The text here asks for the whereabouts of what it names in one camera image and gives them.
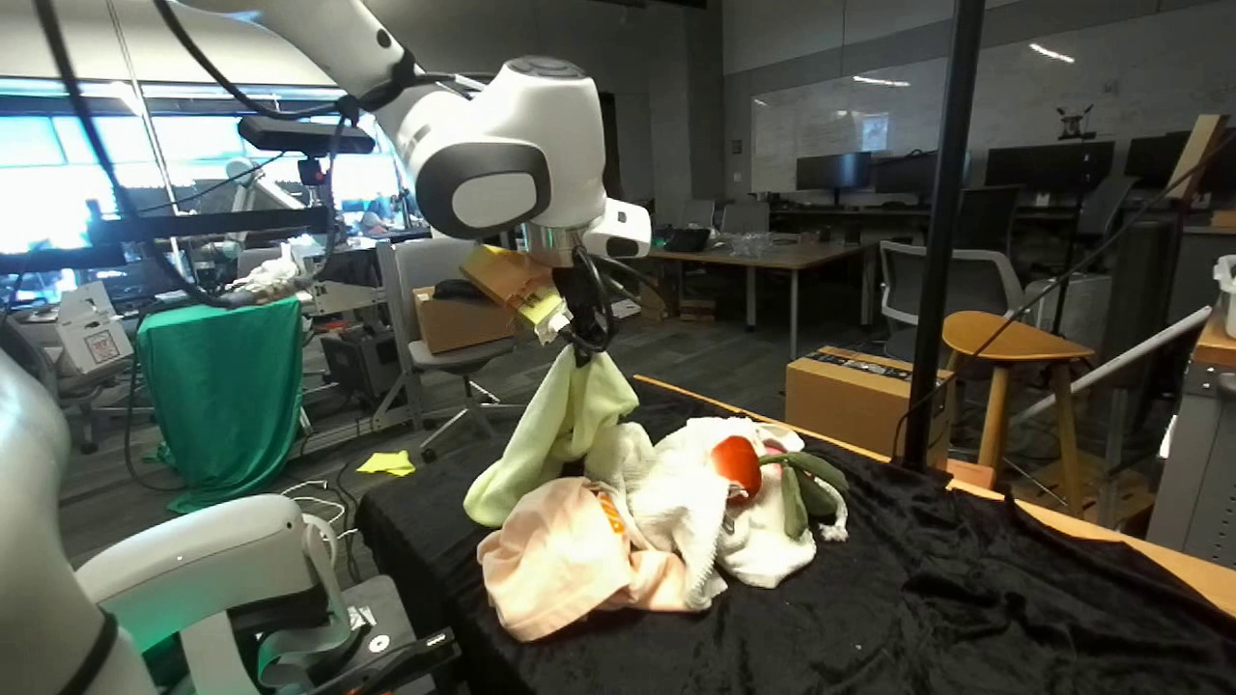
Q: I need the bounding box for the large white towel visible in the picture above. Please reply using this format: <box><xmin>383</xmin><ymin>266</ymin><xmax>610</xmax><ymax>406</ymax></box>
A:
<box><xmin>613</xmin><ymin>411</ymin><xmax>853</xmax><ymax>611</ymax></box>

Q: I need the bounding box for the wooden stool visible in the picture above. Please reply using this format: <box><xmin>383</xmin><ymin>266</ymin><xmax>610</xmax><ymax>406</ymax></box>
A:
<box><xmin>938</xmin><ymin>307</ymin><xmax>1098</xmax><ymax>496</ymax></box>

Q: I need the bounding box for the wooden office desk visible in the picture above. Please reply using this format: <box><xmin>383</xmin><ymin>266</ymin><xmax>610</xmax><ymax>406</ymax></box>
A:
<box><xmin>642</xmin><ymin>226</ymin><xmax>865</xmax><ymax>364</ymax></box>

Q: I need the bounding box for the white diagonal tube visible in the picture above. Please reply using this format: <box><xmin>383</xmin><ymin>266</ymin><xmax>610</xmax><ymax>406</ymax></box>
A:
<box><xmin>1017</xmin><ymin>302</ymin><xmax>1219</xmax><ymax>420</ymax></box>

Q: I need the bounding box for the white frame office chair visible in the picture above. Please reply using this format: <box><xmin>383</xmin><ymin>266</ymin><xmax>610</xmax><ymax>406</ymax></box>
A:
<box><xmin>878</xmin><ymin>239</ymin><xmax>1030</xmax><ymax>331</ymax></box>

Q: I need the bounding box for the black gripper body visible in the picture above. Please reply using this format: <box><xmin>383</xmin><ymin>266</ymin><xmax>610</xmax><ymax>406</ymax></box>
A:
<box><xmin>553</xmin><ymin>248</ymin><xmax>618</xmax><ymax>346</ymax></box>

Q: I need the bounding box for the white plastic container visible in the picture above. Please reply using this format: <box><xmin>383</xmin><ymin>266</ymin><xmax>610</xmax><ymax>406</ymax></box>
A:
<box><xmin>1207</xmin><ymin>249</ymin><xmax>1236</xmax><ymax>339</ymax></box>

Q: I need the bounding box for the peach cloth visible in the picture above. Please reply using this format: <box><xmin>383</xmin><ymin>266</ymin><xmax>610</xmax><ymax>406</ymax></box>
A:
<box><xmin>475</xmin><ymin>476</ymin><xmax>732</xmax><ymax>643</ymax></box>

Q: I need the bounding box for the light green cloth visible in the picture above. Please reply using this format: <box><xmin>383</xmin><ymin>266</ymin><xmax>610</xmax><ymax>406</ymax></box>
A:
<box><xmin>458</xmin><ymin>342</ymin><xmax>658</xmax><ymax>530</ymax></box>

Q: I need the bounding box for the yellow wrist camera mount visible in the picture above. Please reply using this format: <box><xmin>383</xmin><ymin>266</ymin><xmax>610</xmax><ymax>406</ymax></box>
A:
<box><xmin>458</xmin><ymin>243</ymin><xmax>574</xmax><ymax>346</ymax></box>

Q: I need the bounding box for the small cardboard box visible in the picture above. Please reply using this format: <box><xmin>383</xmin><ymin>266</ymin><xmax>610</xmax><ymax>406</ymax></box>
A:
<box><xmin>410</xmin><ymin>281</ymin><xmax>531</xmax><ymax>358</ymax></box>

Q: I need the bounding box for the leaning wooden board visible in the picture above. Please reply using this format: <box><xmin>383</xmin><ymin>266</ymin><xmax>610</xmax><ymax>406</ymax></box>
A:
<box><xmin>1162</xmin><ymin>111</ymin><xmax>1232</xmax><ymax>205</ymax></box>

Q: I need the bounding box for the grey chair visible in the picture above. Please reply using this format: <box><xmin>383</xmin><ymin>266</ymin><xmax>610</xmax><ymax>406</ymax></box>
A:
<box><xmin>376</xmin><ymin>234</ymin><xmax>517</xmax><ymax>434</ymax></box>

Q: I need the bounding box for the red plush radish toy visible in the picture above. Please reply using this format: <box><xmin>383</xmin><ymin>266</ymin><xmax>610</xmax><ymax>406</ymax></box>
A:
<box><xmin>712</xmin><ymin>432</ymin><xmax>853</xmax><ymax>539</ymax></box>

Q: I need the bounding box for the black stereo camera bar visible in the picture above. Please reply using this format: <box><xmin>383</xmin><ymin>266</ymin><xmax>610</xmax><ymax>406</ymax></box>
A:
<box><xmin>230</xmin><ymin>111</ymin><xmax>380</xmax><ymax>162</ymax></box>

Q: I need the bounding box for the white object on drape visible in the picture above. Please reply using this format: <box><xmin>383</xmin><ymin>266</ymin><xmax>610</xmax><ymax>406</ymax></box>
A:
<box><xmin>224</xmin><ymin>249</ymin><xmax>306</xmax><ymax>303</ymax></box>

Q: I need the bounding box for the grey metal cabinet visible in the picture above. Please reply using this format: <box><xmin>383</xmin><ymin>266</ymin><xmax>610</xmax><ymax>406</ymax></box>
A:
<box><xmin>1147</xmin><ymin>311</ymin><xmax>1236</xmax><ymax>572</ymax></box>

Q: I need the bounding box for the green drape cloth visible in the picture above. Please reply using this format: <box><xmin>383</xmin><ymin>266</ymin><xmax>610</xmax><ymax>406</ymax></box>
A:
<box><xmin>130</xmin><ymin>293</ymin><xmax>307</xmax><ymax>512</ymax></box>

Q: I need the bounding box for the thin black diagonal rod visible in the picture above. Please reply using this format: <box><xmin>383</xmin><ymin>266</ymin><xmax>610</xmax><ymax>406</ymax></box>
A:
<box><xmin>960</xmin><ymin>118</ymin><xmax>1236</xmax><ymax>364</ymax></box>

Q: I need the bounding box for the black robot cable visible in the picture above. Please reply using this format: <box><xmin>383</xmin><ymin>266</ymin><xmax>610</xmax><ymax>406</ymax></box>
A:
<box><xmin>29</xmin><ymin>0</ymin><xmax>477</xmax><ymax>311</ymax></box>

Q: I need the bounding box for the large brown cardboard box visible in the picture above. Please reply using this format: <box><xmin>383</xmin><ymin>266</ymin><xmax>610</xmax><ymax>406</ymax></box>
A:
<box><xmin>779</xmin><ymin>342</ymin><xmax>958</xmax><ymax>465</ymax></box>

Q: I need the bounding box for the wide black computer monitor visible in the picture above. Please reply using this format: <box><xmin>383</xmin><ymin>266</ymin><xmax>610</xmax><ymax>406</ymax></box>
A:
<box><xmin>982</xmin><ymin>137</ymin><xmax>1119</xmax><ymax>201</ymax></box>

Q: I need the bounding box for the black tablecloth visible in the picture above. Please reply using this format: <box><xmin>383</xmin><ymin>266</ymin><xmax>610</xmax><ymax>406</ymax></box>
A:
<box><xmin>350</xmin><ymin>383</ymin><xmax>1236</xmax><ymax>695</ymax></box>

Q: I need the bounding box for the black vertical pole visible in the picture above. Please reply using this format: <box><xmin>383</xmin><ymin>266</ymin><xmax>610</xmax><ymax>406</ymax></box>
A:
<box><xmin>901</xmin><ymin>0</ymin><xmax>987</xmax><ymax>469</ymax></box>

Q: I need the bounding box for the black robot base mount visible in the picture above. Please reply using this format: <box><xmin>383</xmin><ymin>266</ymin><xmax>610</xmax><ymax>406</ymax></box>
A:
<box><xmin>253</xmin><ymin>575</ymin><xmax>458</xmax><ymax>695</ymax></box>

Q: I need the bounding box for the yellow cloth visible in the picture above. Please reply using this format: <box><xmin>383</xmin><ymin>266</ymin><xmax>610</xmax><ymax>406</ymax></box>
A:
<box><xmin>354</xmin><ymin>446</ymin><xmax>419</xmax><ymax>483</ymax></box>

